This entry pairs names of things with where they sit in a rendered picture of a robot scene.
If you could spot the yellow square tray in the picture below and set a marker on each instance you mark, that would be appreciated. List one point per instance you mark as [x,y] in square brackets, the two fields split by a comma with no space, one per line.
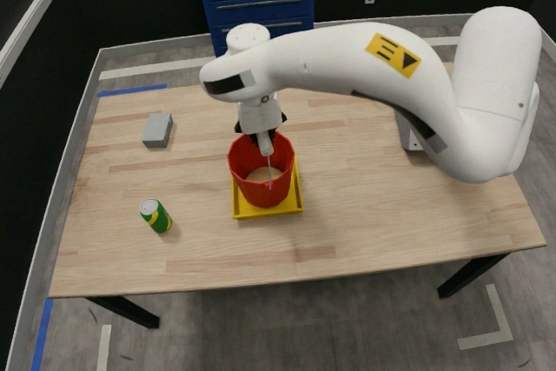
[292,205]

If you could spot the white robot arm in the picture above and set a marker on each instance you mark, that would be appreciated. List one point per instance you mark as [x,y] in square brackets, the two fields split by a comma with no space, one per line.
[492,81]

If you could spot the green and yellow drink can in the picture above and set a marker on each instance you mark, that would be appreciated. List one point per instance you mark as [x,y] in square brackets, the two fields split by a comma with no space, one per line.
[155,215]

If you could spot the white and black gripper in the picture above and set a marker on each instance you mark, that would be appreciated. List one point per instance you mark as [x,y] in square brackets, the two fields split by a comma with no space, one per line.
[258,118]

